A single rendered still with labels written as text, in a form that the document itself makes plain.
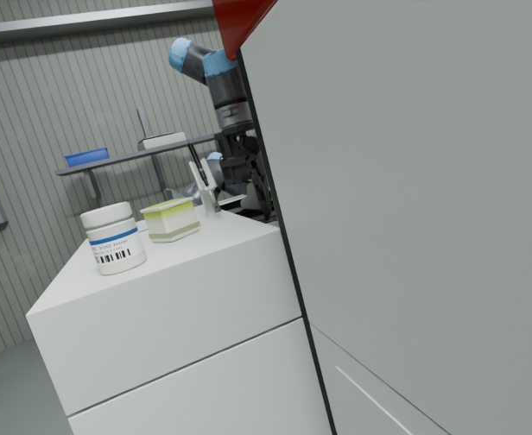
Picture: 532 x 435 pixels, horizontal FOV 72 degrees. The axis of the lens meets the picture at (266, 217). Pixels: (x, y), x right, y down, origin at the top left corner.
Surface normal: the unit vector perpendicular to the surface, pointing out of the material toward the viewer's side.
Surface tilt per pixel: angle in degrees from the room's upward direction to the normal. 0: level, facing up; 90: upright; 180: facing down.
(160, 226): 90
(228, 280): 90
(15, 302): 90
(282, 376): 90
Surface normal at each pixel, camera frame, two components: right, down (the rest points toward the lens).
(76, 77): 0.36, 0.09
